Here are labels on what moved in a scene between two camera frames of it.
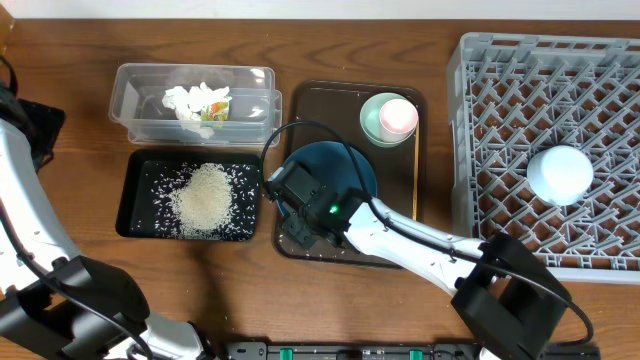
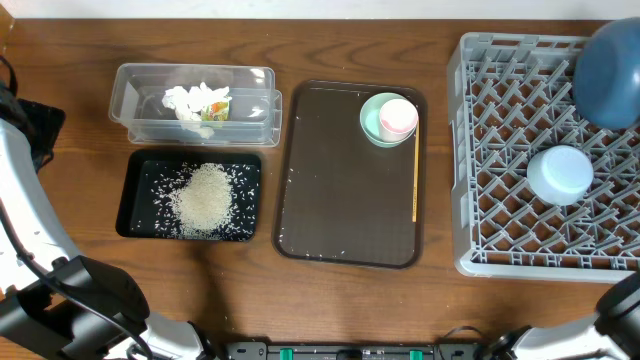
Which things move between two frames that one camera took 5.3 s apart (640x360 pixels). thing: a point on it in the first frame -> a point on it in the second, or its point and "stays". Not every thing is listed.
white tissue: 188,104 stays
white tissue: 187,122 stays
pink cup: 398,120 stays
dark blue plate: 334,168 -> 606,73
